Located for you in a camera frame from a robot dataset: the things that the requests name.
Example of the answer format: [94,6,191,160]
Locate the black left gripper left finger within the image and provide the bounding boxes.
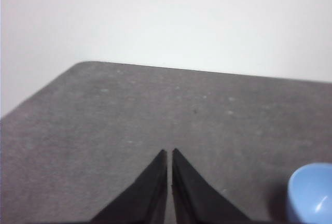
[90,149,168,224]

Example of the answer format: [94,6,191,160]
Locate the blue bowl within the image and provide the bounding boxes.
[286,162,332,224]

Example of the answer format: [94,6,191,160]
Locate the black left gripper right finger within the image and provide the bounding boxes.
[171,148,250,224]

